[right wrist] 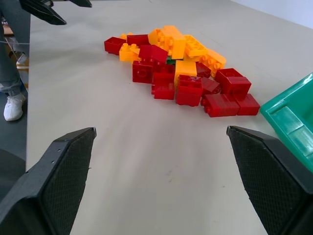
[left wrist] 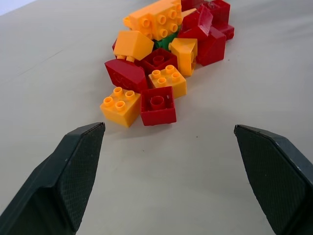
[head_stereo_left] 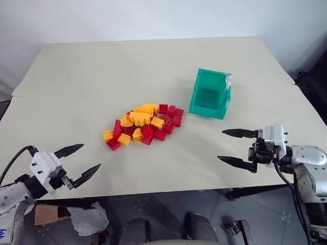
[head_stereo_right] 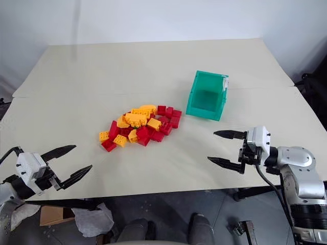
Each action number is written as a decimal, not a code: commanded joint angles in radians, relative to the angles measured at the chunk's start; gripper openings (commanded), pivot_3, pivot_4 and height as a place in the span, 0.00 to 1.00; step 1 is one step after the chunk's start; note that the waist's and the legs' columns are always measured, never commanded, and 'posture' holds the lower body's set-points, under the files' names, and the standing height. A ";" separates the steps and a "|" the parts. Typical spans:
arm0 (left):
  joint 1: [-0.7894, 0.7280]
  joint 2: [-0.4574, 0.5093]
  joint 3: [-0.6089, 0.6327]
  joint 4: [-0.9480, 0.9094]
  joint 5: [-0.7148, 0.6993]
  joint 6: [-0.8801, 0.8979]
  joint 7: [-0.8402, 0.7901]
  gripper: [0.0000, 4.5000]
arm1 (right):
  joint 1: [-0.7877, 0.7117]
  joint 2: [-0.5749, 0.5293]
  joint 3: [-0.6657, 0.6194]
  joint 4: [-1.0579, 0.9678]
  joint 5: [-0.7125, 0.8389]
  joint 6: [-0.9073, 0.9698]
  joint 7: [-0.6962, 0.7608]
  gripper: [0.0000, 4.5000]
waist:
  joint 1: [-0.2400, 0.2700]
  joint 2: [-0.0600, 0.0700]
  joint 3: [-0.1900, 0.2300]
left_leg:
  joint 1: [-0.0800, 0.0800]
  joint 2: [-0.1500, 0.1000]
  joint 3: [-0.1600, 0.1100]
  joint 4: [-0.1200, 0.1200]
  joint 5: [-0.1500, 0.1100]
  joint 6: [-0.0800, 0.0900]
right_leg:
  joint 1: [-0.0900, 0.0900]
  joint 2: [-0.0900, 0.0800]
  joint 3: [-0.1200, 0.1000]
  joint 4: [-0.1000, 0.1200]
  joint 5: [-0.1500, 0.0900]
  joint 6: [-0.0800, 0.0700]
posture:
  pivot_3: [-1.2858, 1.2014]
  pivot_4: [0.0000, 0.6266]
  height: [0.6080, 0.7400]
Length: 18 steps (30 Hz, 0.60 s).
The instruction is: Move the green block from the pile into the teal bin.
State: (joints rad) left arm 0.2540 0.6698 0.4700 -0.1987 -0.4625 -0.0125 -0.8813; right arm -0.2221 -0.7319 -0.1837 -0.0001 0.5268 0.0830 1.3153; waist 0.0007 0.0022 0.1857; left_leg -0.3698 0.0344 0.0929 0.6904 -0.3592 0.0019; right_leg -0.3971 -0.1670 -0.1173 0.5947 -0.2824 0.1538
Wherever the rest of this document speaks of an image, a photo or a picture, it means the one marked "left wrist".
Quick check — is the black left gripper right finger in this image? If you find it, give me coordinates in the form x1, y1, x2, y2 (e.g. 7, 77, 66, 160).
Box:
233, 124, 313, 235

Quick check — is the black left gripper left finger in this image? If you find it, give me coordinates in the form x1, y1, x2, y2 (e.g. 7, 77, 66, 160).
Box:
0, 122, 106, 235

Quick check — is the upside-down red plastic building brick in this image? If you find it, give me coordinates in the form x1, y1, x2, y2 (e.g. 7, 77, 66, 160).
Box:
140, 86, 177, 127
141, 47, 179, 74

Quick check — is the red sloped block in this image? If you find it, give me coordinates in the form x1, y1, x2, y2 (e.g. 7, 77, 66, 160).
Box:
178, 26, 227, 67
181, 5, 214, 37

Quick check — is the green plastic building brick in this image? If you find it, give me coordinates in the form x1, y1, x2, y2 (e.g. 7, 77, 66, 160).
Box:
153, 31, 182, 51

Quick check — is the yellow studded plastic building brick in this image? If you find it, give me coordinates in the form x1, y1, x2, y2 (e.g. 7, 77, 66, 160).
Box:
122, 0, 183, 42

